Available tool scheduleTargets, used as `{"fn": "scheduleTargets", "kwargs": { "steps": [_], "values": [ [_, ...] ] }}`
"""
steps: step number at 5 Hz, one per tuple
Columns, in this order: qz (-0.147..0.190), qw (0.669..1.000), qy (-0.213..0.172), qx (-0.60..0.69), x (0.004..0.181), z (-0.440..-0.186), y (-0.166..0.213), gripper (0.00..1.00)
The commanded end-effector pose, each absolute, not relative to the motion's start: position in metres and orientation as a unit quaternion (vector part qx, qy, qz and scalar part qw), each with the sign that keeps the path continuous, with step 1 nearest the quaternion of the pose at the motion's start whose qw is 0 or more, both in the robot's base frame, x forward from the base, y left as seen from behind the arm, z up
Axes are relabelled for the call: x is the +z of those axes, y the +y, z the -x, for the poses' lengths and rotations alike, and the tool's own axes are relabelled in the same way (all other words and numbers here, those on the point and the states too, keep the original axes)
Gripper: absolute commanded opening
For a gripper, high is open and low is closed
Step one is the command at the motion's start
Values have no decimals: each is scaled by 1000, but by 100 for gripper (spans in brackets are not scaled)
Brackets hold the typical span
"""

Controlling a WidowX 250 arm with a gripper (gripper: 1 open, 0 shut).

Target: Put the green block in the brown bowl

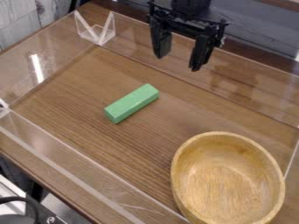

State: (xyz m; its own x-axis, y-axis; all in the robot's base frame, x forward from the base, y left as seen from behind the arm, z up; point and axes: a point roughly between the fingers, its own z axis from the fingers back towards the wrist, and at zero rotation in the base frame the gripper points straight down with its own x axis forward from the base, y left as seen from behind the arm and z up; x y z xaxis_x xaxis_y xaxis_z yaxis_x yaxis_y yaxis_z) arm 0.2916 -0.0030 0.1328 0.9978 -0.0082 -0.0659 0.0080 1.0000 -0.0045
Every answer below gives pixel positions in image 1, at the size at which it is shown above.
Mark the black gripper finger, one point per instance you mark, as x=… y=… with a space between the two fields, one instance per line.
x=161 y=38
x=200 y=52

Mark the clear acrylic corner bracket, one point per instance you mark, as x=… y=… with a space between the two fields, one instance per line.
x=97 y=34

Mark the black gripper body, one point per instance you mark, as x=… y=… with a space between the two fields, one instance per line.
x=189 y=17

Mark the clear acrylic tray wall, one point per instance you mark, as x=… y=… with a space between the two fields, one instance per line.
x=109 y=168

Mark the green rectangular block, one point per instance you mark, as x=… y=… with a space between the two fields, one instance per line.
x=120 y=109

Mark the black metal table bracket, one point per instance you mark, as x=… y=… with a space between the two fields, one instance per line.
x=46 y=216

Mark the brown wooden bowl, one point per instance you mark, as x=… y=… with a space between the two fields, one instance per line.
x=227 y=181

